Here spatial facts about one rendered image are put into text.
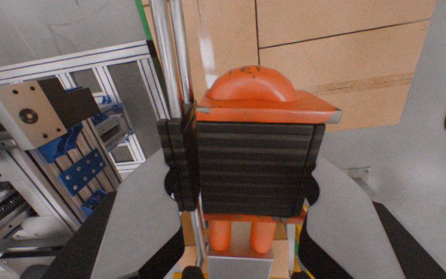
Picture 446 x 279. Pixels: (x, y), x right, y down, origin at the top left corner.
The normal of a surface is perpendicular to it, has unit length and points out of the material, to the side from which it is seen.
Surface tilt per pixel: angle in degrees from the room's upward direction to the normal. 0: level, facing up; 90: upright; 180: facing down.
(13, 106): 90
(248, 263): 0
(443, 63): 0
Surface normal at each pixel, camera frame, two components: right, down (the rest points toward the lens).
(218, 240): -0.04, 0.45
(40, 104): 0.99, -0.11
